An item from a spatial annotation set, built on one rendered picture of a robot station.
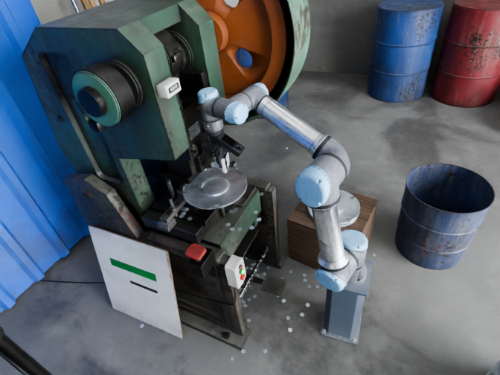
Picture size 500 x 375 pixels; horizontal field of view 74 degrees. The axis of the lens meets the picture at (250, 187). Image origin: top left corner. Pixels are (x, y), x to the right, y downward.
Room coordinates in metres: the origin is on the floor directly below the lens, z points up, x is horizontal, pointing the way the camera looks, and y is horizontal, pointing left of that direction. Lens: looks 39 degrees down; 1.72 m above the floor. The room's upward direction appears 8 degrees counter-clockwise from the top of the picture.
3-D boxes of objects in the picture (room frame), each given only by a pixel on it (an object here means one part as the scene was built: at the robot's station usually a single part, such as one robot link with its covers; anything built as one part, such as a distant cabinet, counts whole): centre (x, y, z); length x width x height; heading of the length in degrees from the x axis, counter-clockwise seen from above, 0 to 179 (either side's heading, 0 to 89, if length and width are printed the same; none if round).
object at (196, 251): (0.84, 0.24, 0.72); 0.07 x 0.06 x 0.08; 59
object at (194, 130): (1.22, 0.23, 1.04); 0.17 x 0.15 x 0.30; 59
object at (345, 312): (0.87, -0.38, 0.23); 0.19 x 0.19 x 0.45; 64
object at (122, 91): (1.04, 0.41, 1.31); 0.22 x 0.12 x 0.22; 59
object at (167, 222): (1.09, 0.35, 0.76); 0.17 x 0.06 x 0.10; 149
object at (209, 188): (1.17, 0.15, 0.78); 0.29 x 0.29 x 0.01
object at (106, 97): (1.24, 0.26, 1.33); 0.66 x 0.18 x 0.18; 149
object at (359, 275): (0.87, -0.38, 0.50); 0.15 x 0.15 x 0.10
